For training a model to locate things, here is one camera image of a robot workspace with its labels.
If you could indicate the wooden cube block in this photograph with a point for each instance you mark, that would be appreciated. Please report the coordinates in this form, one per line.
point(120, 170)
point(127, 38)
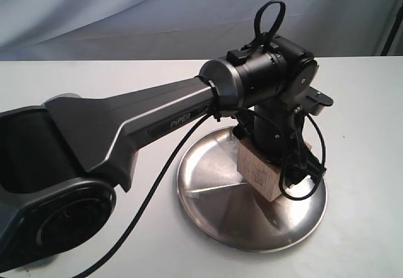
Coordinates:
point(262, 175)

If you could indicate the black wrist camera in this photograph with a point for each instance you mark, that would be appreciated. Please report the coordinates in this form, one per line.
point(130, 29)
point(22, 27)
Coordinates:
point(315, 101)

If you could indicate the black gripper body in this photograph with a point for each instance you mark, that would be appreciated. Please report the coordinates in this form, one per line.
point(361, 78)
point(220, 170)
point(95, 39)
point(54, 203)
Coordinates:
point(277, 135)

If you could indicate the round stainless steel plate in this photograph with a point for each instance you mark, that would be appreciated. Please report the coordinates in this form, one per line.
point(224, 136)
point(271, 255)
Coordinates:
point(219, 201)

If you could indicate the blue-grey backdrop cloth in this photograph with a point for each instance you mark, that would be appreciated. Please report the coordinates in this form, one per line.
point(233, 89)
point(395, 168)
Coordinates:
point(183, 29)

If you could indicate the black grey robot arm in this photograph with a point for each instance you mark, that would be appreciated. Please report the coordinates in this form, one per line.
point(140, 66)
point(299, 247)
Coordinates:
point(61, 161)

